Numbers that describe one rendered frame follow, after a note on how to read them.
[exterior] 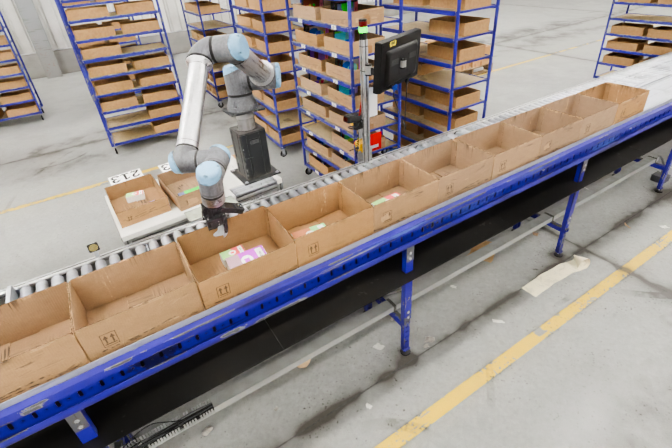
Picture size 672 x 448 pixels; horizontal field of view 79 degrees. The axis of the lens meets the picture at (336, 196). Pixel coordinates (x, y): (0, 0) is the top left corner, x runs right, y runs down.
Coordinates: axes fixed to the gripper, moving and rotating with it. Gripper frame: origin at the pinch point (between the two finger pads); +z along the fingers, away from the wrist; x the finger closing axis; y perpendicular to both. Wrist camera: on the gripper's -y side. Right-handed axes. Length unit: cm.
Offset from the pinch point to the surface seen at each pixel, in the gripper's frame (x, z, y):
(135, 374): 36, 12, 48
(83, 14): -397, 39, 8
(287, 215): 0.2, 3.7, -29.9
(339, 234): 27.9, -4.5, -40.6
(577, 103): 2, 1, -255
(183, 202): -68, 38, 4
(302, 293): 36.1, 12.4, -18.3
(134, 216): -71, 39, 31
